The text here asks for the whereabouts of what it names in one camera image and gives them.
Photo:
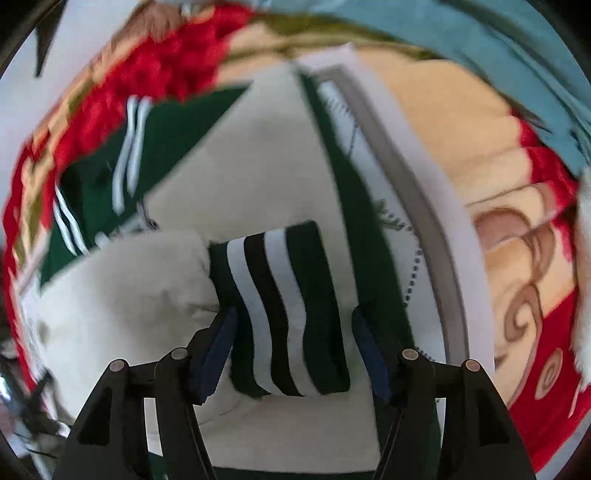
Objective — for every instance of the white floral mat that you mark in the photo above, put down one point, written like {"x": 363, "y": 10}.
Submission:
{"x": 443, "y": 203}

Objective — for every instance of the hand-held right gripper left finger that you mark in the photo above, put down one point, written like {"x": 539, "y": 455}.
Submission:
{"x": 217, "y": 350}

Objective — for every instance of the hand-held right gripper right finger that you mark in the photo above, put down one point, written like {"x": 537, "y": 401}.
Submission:
{"x": 370, "y": 350}

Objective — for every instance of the light blue quilt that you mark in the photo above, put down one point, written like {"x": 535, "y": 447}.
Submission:
{"x": 461, "y": 37}

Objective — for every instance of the red floral blanket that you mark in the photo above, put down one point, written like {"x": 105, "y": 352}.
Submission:
{"x": 508, "y": 194}

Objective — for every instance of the white fleece cloth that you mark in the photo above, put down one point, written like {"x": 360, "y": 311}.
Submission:
{"x": 584, "y": 277}

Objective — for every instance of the green white-striped jacket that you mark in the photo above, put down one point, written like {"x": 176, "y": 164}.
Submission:
{"x": 277, "y": 314}

